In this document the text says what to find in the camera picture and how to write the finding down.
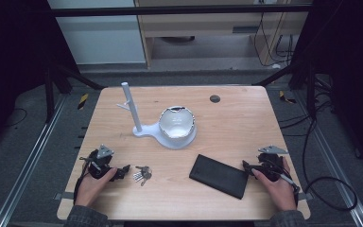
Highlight person's right hand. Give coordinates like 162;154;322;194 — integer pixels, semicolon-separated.
251;156;298;212

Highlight light wooden desk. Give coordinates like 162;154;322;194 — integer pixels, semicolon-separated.
133;0;310;69

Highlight black wallet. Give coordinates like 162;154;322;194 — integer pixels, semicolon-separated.
188;153;250;201

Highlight black metal stand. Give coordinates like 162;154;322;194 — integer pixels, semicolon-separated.
251;58;318;121
43;61;106;125

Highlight left hand-held gripper cable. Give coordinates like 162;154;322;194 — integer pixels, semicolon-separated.
73;156;93;204

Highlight white jagged-edge bowl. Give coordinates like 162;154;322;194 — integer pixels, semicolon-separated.
158;105;197;140

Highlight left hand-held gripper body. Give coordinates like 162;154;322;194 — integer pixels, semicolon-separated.
87;144;114;181

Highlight black hanging cables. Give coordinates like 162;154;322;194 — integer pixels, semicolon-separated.
252;11;298;68

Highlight black cable loop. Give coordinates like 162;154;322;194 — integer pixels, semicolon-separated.
278;91;359;212

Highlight yellow-black striped tape marker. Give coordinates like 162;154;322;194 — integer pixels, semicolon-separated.
77;93;90;111
278;90;298;105

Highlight person's left hand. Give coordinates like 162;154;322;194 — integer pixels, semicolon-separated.
75;166;118;208

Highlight hand-held gripper cable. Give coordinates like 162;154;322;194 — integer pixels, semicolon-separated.
268;159;301;206
73;156;93;204

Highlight aluminium floor rail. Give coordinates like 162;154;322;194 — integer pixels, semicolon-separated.
0;94;68;227
295;90;363;227

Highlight white stand with pole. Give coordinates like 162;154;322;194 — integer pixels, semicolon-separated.
116;81;199;150

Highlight black horizontal frame bar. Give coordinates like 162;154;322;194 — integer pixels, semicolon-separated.
47;4;314;18

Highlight right hand-held gripper cable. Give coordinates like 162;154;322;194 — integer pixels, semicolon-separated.
268;159;301;206

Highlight bunch of metal keys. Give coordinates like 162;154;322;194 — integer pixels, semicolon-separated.
132;166;153;187

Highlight white cabinet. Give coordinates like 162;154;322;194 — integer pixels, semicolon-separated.
47;0;147;66

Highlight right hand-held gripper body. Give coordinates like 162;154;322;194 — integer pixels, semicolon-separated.
257;145;289;183

